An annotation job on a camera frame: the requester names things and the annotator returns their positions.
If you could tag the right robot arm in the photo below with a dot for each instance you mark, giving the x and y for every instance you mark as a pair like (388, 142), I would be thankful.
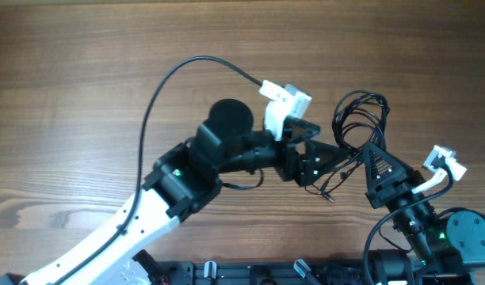
(449, 245)

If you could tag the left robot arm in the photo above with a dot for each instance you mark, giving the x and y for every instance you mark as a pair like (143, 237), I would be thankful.
(182, 182)

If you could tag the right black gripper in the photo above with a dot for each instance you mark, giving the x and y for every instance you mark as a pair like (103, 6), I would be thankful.
(399, 180)

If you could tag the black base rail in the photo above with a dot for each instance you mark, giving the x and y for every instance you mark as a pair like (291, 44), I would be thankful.
(212, 272)

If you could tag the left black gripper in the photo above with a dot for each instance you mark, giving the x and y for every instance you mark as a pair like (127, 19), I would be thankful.
(288, 169)

